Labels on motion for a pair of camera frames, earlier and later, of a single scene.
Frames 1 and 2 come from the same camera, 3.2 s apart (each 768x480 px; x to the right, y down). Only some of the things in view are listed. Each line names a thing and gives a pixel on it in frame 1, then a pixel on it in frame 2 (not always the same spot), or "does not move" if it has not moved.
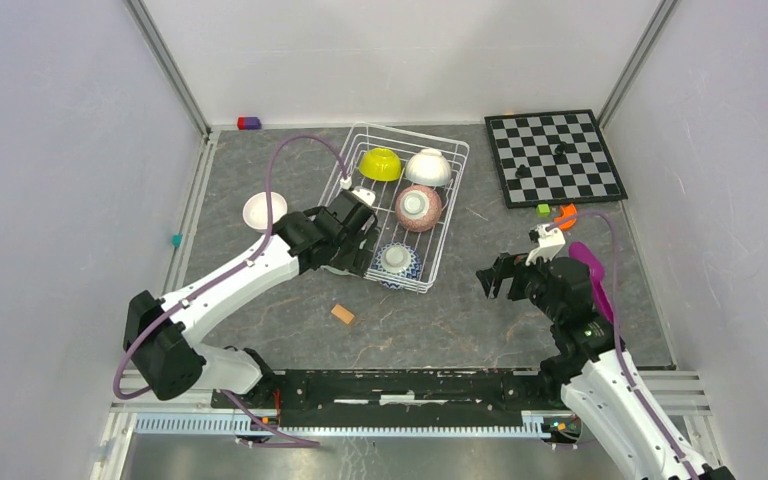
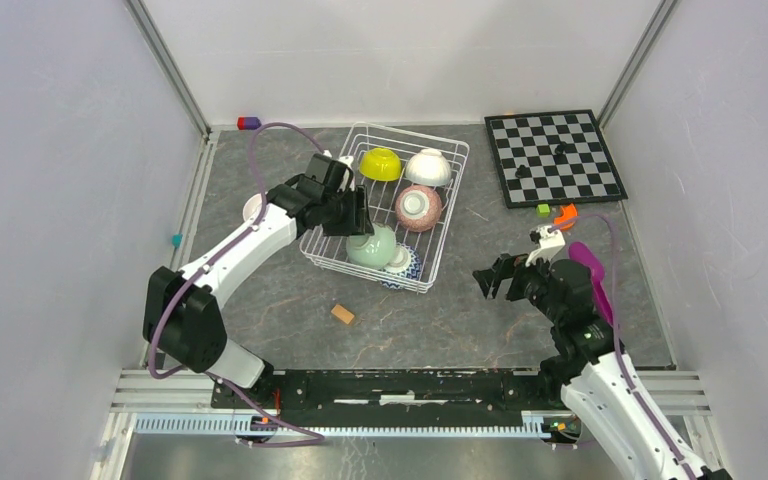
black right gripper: [508, 265] does not move
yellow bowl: [380, 165] does not move
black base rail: [482, 398] does not move
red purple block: [248, 122] does not move
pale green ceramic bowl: [334, 270] -> [371, 251]
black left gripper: [360, 257] -> [358, 221]
